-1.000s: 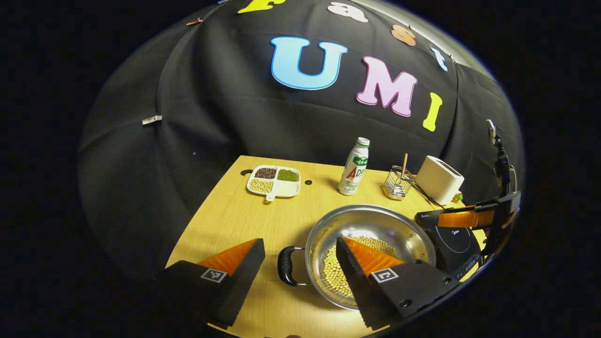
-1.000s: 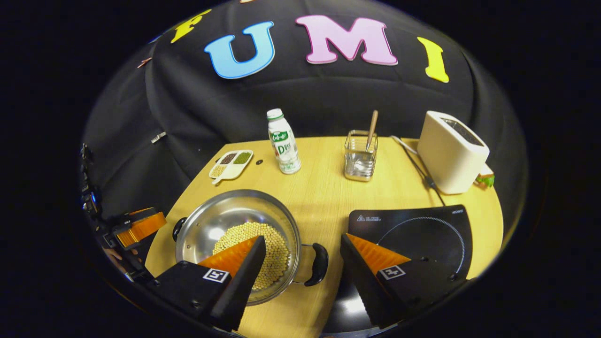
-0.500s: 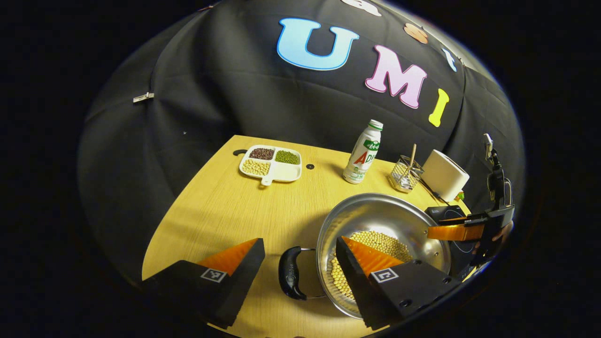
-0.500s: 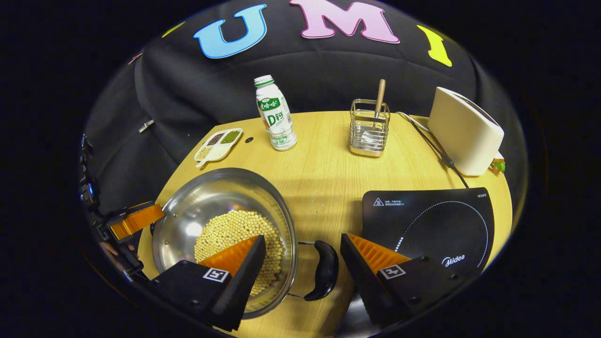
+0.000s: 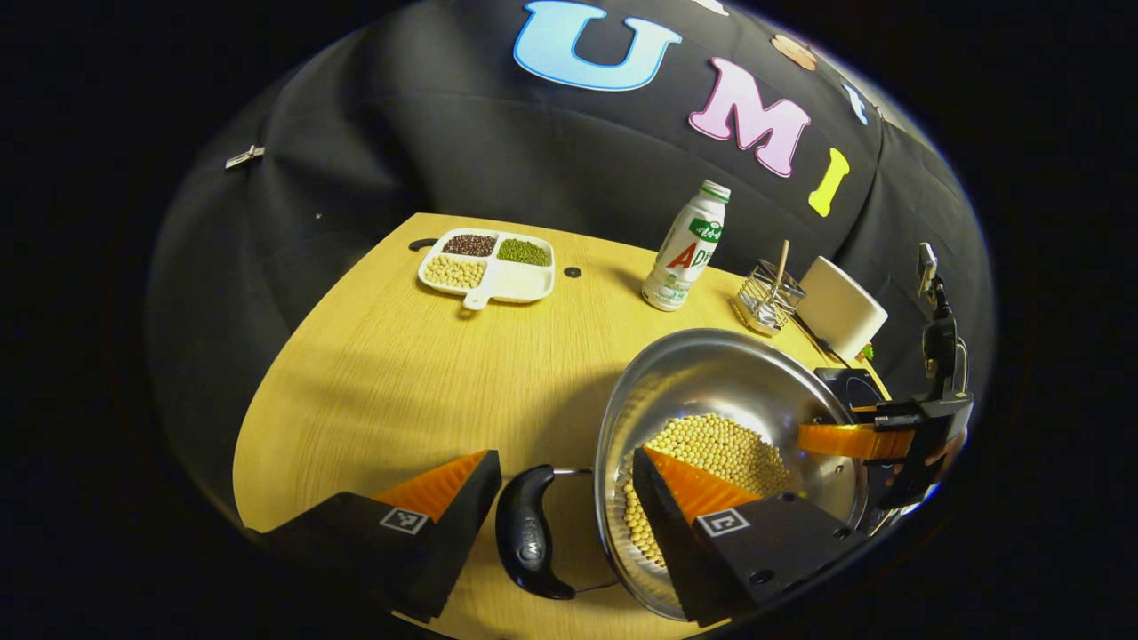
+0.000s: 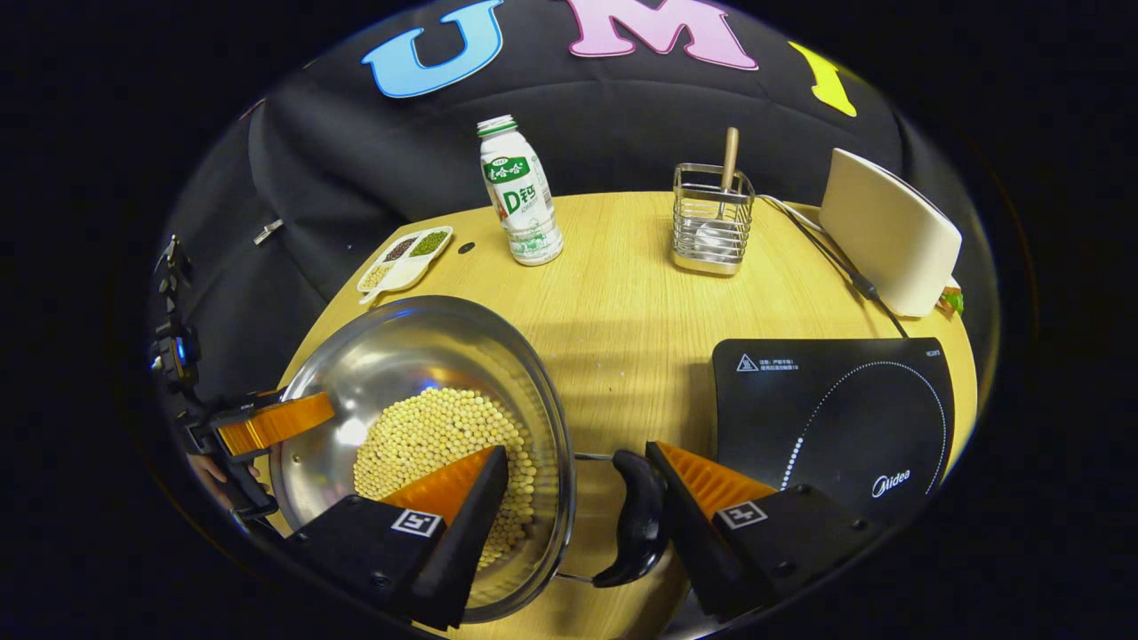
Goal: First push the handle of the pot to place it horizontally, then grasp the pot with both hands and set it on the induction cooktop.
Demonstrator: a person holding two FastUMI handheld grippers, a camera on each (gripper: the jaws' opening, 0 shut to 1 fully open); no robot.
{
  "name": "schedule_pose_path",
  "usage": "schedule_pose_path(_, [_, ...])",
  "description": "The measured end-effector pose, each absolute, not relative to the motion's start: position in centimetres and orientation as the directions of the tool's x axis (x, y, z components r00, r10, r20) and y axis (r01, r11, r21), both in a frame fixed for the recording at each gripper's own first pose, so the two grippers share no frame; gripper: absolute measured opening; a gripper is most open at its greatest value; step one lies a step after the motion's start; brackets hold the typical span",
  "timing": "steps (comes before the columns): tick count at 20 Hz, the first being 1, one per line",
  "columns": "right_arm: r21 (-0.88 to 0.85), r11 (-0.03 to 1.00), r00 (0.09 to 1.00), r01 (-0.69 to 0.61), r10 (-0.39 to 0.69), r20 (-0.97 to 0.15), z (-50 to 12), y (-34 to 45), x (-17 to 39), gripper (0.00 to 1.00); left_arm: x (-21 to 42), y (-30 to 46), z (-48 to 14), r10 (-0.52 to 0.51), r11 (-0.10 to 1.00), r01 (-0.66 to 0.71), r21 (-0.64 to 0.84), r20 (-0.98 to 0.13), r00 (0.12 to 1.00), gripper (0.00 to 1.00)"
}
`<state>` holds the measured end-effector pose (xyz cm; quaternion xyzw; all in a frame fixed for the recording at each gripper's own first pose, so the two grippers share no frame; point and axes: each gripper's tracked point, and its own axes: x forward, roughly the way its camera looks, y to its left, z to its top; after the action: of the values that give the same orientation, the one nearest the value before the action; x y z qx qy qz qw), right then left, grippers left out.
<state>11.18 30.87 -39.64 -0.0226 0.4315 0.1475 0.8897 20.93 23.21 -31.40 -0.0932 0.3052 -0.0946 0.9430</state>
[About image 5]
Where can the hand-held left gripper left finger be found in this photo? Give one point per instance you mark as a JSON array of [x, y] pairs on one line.
[[449, 551]]

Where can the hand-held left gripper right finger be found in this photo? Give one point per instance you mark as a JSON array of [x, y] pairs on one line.
[[676, 560]]

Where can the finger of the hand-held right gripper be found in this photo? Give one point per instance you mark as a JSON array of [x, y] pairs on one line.
[[853, 441]]

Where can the black induction cooktop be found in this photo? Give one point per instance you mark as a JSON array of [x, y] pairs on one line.
[[853, 387]]

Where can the stainless steel pot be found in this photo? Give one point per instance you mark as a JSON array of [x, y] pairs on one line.
[[711, 373]]

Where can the pile of soybeans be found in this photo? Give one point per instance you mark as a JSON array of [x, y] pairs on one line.
[[720, 444]]

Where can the white toaster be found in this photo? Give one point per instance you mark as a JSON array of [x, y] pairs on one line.
[[840, 307]]

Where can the wooden stick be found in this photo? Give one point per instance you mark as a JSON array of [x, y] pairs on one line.
[[781, 262]]

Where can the white drink bottle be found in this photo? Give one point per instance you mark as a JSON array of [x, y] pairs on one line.
[[685, 258]]

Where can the white divided bean dish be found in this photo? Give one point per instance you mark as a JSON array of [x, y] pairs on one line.
[[516, 280]]

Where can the black backdrop cloth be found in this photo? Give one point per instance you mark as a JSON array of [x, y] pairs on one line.
[[400, 116]]

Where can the silver metal clip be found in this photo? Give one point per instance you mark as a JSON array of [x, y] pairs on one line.
[[243, 156]]

